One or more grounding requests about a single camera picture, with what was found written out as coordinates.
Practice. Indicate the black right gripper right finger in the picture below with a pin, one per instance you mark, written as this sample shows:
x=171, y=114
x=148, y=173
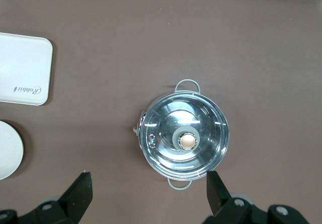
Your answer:
x=217, y=196

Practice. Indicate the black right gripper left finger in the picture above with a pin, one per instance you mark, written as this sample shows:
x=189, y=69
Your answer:
x=73, y=196

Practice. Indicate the cream round plate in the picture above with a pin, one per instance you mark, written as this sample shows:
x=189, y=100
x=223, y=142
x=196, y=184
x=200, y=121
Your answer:
x=10, y=151

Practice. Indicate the glass pot lid copper knob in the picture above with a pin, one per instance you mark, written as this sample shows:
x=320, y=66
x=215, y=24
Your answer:
x=163, y=123

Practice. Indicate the brown table cover mat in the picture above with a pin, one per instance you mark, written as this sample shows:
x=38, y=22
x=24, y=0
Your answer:
x=100, y=58

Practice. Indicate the cream rabbit print tray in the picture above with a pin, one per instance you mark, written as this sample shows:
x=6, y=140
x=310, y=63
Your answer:
x=25, y=63

